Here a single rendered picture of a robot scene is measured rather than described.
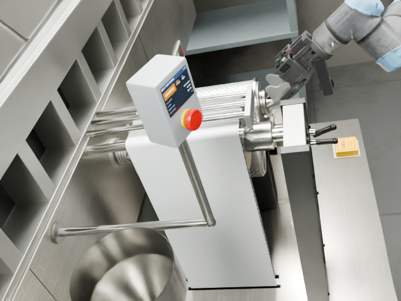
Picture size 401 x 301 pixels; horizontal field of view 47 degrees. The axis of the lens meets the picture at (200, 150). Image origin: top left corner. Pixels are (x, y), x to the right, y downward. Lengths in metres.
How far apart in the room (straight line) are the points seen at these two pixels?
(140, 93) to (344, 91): 2.93
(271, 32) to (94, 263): 2.28
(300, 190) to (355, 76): 2.74
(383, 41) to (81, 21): 0.67
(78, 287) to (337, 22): 0.79
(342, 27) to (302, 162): 0.40
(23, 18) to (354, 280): 1.18
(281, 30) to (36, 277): 2.24
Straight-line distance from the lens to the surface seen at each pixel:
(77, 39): 1.06
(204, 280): 1.29
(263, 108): 1.24
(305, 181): 0.86
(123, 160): 1.09
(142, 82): 0.57
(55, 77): 0.94
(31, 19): 0.17
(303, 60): 1.17
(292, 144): 0.83
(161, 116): 0.58
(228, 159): 0.93
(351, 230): 1.38
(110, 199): 1.08
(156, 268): 0.70
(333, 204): 1.44
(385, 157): 2.90
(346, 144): 1.59
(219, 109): 0.94
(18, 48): 0.18
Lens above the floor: 1.98
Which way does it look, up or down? 39 degrees down
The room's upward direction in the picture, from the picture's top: 18 degrees counter-clockwise
